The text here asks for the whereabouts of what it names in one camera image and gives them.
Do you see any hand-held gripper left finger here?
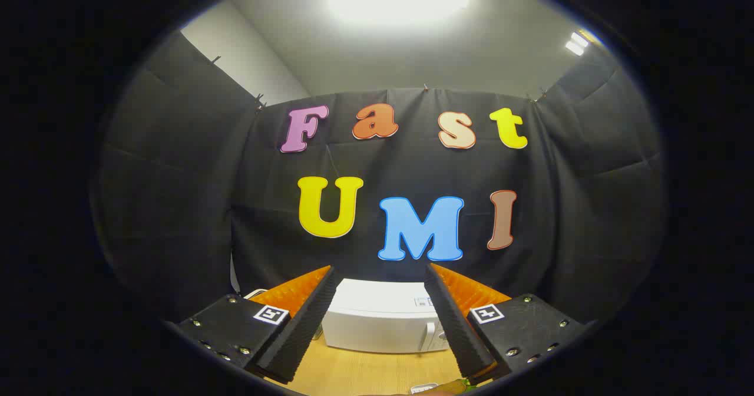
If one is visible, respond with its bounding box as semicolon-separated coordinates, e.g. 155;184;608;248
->
176;265;343;385

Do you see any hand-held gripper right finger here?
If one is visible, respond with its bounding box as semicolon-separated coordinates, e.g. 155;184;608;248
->
423;262;591;385

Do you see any toast sandwich with lettuce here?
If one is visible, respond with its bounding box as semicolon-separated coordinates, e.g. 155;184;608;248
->
433;378;479;394

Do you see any white microwave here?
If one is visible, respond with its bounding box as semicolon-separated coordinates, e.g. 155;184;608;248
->
321;278;454;354

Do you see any black backdrop cloth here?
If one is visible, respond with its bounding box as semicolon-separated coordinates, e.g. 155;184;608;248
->
94;31;666;326

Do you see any small ceiling light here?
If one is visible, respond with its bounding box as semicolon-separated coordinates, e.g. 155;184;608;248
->
564;31;590;57

